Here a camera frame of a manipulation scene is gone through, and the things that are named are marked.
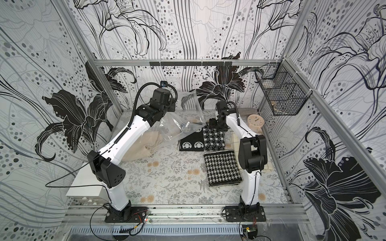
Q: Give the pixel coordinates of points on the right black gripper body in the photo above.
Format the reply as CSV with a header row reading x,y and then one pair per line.
x,y
215,123

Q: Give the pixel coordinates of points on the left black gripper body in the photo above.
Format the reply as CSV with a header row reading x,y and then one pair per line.
x,y
169,106

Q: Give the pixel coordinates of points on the clear plastic vacuum bag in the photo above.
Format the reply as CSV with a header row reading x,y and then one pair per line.
x,y
185,120

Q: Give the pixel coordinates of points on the black patterned cloth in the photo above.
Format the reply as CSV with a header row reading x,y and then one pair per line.
x,y
204,140

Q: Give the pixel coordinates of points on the cream checked scarf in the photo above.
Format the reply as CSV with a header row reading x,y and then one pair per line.
x,y
235,142

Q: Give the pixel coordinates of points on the beige fluffy cloth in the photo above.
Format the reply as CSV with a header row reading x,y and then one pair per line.
x,y
144,147

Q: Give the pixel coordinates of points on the black white houndstooth scarf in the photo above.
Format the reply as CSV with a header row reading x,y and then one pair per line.
x,y
222,168

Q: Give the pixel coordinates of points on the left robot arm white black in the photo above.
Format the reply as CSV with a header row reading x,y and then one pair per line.
x,y
105,162

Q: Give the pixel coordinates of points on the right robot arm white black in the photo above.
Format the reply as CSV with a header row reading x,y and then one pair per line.
x,y
252,154

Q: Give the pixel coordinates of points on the grey sponge block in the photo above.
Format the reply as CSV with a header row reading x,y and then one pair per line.
x,y
247,111

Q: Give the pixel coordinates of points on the pink round clock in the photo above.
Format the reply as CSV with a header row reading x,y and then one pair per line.
x,y
255,122

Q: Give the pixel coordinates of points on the white box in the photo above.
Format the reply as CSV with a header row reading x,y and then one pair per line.
x,y
86,187

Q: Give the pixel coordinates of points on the small green circuit board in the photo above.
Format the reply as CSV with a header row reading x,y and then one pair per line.
x,y
249,232

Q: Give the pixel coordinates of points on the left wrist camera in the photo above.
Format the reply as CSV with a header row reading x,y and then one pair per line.
x,y
164,83

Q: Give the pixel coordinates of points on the black wall bar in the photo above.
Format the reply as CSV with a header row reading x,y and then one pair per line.
x,y
191,63

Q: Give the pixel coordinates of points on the black wire basket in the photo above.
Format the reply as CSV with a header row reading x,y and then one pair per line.
x,y
281,91

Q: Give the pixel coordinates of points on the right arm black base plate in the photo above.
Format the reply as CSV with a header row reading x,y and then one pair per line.
x,y
236,214

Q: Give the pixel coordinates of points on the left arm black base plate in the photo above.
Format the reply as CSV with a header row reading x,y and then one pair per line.
x,y
135,214

